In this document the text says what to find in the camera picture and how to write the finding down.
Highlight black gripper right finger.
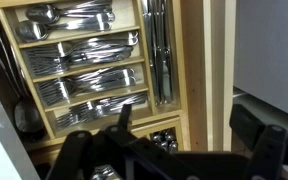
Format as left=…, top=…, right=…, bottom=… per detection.
left=229, top=103, right=288, bottom=180

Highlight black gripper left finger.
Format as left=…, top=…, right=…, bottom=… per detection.
left=45, top=103, right=172, bottom=180

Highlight steel fork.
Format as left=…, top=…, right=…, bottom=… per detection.
left=57, top=31, right=140, bottom=58
left=35, top=75, right=138, bottom=107
left=23, top=44, right=134, bottom=77
left=54, top=92, right=149, bottom=130
left=63, top=66, right=136, bottom=88

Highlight dark steel ladle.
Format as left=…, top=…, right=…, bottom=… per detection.
left=0, top=31, right=46, bottom=135

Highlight small steel spoon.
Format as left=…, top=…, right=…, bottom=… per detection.
left=167, top=139, right=180, bottom=153
left=151, top=132, right=165, bottom=144

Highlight small wooden cutlery organizer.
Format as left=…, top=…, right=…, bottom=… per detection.
left=130, top=116, right=185, bottom=153

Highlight light wooden drawer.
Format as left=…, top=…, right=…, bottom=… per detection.
left=0, top=0, right=238, bottom=180

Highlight steel tablespoon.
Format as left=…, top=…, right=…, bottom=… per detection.
left=25, top=2, right=116, bottom=24
left=14, top=14, right=113, bottom=43

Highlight steel table knife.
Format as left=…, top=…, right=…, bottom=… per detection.
left=163, top=0, right=176, bottom=103
left=153, top=0, right=169, bottom=104
left=140, top=0, right=161, bottom=105

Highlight large wooden cutlery organizer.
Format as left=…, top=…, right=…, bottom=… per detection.
left=0, top=0, right=185, bottom=141

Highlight thin steel utensil handle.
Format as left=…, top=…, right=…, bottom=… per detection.
left=0, top=22, right=30, bottom=98

